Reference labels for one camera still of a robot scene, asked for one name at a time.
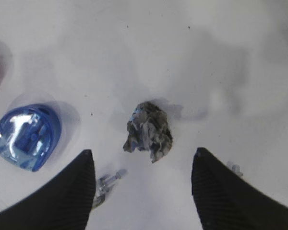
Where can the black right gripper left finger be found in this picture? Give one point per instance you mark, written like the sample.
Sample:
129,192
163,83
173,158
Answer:
64,203

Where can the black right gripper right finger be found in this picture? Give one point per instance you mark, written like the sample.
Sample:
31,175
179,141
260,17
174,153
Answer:
224,201

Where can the small paper ball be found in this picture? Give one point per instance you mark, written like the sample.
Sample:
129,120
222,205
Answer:
148,131

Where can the cream ballpoint pen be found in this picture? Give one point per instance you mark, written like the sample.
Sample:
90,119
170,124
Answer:
235,168

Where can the blue pencil sharpener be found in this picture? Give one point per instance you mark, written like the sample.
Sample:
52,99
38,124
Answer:
28,135

